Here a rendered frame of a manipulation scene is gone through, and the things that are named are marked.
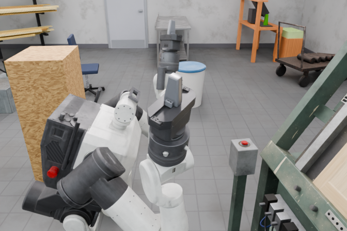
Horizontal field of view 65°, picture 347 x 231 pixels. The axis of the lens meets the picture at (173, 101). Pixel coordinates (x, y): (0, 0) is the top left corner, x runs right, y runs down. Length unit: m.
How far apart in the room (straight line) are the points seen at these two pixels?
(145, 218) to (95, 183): 0.17
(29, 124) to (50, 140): 1.59
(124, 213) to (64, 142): 0.30
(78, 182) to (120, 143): 0.18
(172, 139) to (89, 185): 0.30
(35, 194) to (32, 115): 1.35
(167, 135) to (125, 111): 0.36
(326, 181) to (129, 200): 1.00
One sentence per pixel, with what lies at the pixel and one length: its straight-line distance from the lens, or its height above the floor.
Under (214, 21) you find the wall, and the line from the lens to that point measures 7.96.
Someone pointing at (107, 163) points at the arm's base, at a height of 1.36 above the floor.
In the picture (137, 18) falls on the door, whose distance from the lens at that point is 7.86.
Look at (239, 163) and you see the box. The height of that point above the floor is 0.84.
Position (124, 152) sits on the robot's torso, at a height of 1.31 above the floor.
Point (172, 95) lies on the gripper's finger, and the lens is 0.50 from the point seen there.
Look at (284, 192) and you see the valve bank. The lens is 1.60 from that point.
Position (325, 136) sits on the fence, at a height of 1.09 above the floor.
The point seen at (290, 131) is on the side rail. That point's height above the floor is 0.99.
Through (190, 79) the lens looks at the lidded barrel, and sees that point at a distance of 3.94.
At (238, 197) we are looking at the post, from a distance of 1.84.
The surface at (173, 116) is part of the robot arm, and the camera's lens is 0.49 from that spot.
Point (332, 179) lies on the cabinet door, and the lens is 1.49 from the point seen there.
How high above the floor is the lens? 1.80
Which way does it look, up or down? 24 degrees down
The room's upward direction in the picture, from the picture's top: straight up
